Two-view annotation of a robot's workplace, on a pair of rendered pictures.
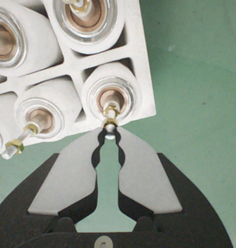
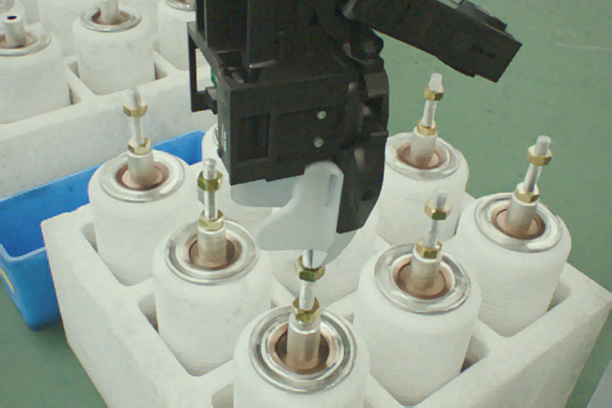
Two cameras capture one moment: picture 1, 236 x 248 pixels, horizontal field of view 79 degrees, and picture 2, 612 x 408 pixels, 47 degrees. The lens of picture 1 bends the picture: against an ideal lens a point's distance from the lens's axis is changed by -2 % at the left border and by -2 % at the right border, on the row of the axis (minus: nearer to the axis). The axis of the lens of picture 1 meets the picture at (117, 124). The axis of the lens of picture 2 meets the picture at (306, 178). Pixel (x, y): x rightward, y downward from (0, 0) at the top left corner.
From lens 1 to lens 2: 0.40 m
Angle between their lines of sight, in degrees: 69
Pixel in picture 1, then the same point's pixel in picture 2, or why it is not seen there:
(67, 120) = (227, 290)
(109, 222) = not seen: outside the picture
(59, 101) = (262, 275)
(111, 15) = (435, 305)
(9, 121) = (175, 219)
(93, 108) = (275, 320)
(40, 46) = not seen: hidden behind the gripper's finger
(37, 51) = not seen: hidden behind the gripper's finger
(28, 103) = (241, 232)
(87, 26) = (404, 285)
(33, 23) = (366, 237)
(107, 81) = (338, 328)
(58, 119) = (225, 274)
